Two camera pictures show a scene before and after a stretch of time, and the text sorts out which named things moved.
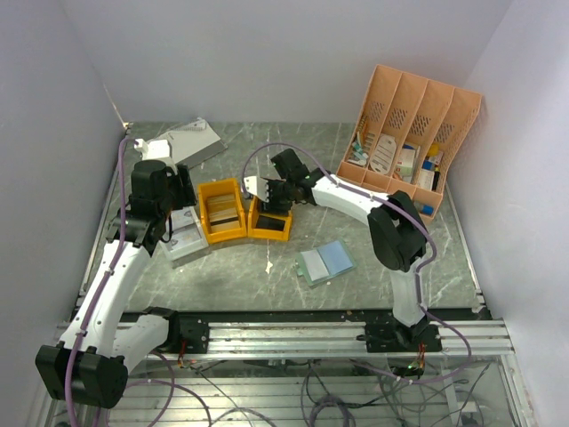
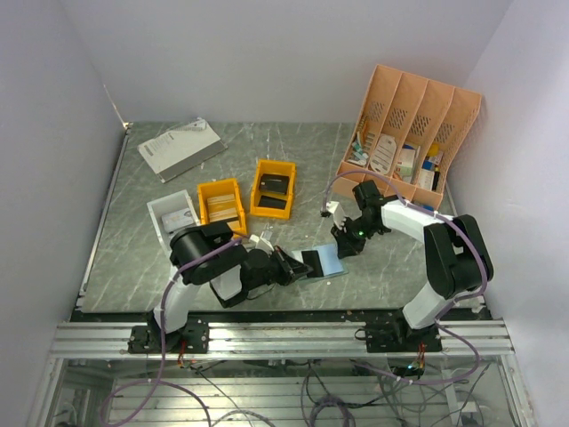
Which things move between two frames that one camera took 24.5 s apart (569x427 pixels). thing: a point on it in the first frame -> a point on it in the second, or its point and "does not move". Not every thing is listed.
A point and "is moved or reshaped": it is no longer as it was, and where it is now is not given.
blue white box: (427, 174) does not move
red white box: (405, 165) does not move
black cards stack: (271, 223) is moved or reshaped
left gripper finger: (187, 184) -> (298, 269)
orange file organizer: (404, 137) does not move
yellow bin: (254, 211) is moved or reshaped
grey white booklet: (193, 142) does not move
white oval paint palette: (383, 154) does not move
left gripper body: (174, 197) -> (278, 270)
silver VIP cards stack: (185, 227) does not move
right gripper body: (280, 197) -> (353, 234)
